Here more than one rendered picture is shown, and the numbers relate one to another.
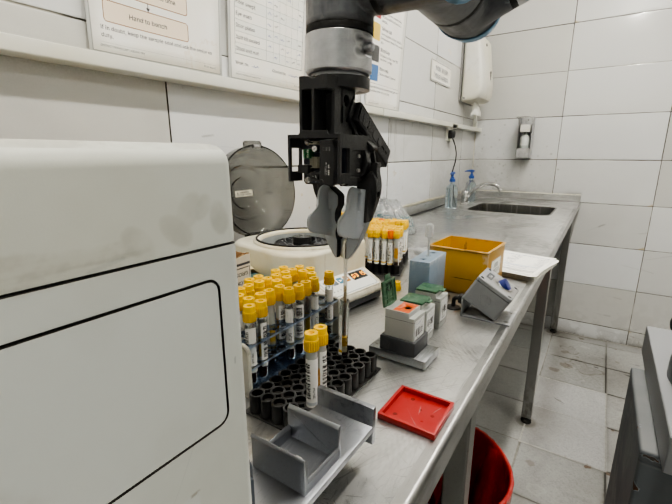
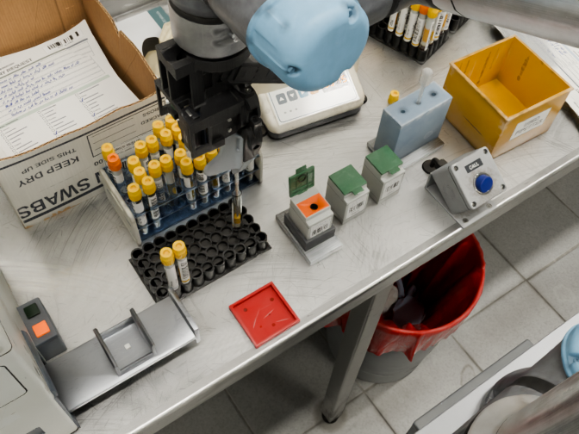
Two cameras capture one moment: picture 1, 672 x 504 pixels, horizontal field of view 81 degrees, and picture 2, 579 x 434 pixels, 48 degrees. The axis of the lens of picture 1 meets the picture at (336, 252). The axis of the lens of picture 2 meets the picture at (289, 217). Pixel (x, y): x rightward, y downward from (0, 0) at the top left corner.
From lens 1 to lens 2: 0.55 m
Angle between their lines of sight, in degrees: 45
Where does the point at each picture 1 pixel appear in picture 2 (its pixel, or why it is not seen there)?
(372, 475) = (191, 360)
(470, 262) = (486, 115)
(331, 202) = not seen: hidden behind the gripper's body
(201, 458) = (13, 405)
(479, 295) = (445, 183)
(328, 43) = (182, 30)
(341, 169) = (195, 148)
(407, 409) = (258, 309)
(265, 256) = not seen: hidden behind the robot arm
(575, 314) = not seen: outside the picture
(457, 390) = (320, 303)
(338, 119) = (200, 93)
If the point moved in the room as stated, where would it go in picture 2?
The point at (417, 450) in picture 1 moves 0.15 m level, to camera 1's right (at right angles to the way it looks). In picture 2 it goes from (238, 352) to (349, 398)
